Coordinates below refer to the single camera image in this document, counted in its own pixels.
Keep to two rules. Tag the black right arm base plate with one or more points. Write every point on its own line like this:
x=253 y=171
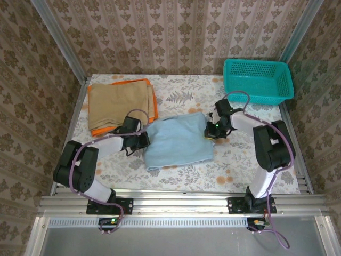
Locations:
x=234 y=205

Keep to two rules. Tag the tan trousers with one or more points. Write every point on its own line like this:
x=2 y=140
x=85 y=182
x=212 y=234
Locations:
x=117 y=104

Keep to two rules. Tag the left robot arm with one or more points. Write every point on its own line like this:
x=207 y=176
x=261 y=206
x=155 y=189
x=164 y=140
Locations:
x=77 y=168

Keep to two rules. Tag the teal plastic basket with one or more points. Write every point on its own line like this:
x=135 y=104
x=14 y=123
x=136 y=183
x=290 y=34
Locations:
x=255 y=80

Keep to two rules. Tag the aluminium corner post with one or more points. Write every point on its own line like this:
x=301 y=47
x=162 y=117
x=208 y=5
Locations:
x=297 y=32
x=54 y=32

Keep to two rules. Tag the floral patterned table cover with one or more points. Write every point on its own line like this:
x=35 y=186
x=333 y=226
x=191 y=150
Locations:
x=186 y=90

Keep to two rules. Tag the black connector box yellow plug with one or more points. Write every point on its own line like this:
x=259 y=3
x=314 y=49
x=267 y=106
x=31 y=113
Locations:
x=257 y=222

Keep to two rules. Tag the light blue trousers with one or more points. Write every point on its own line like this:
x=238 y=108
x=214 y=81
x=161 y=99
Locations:
x=178 y=141

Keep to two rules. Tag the grey metal panel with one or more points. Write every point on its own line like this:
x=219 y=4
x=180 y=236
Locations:
x=173 y=242

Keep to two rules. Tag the aluminium front rail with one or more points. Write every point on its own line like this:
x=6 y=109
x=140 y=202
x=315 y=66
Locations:
x=181 y=204

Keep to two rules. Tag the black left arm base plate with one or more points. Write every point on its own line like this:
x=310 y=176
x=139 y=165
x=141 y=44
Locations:
x=128 y=205

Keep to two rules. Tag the black connector box green light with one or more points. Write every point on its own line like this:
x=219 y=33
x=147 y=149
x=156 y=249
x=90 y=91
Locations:
x=109 y=221

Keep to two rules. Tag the stack of tan orange towels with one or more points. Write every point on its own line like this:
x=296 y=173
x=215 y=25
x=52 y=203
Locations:
x=155 y=106

